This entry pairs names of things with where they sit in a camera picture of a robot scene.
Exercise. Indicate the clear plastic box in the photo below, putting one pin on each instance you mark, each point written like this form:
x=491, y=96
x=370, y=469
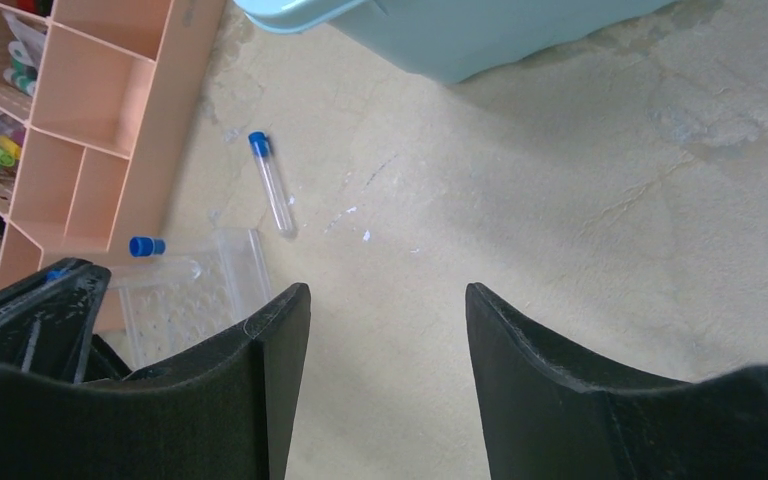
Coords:
x=166, y=320

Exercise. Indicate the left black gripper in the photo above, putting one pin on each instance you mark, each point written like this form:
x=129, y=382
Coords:
x=47, y=321

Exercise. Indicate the orange compartment tray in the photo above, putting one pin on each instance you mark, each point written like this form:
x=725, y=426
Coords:
x=105, y=129

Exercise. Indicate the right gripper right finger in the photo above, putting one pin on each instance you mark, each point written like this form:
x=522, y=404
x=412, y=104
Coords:
x=553, y=409

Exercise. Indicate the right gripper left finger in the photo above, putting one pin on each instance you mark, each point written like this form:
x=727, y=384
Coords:
x=221, y=409

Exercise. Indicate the teal plastic bin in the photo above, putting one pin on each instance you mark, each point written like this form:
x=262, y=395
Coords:
x=449, y=41

